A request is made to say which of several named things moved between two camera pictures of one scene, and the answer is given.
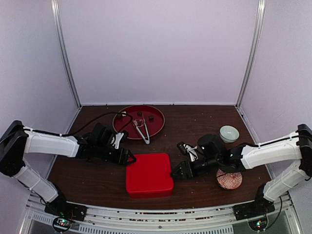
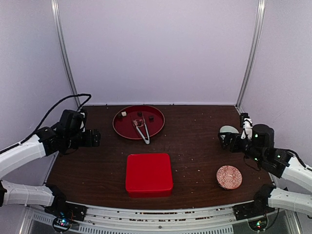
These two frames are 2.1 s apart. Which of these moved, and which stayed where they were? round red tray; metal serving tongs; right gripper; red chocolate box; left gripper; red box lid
Moved: left gripper; right gripper
Stayed: red chocolate box; round red tray; red box lid; metal serving tongs
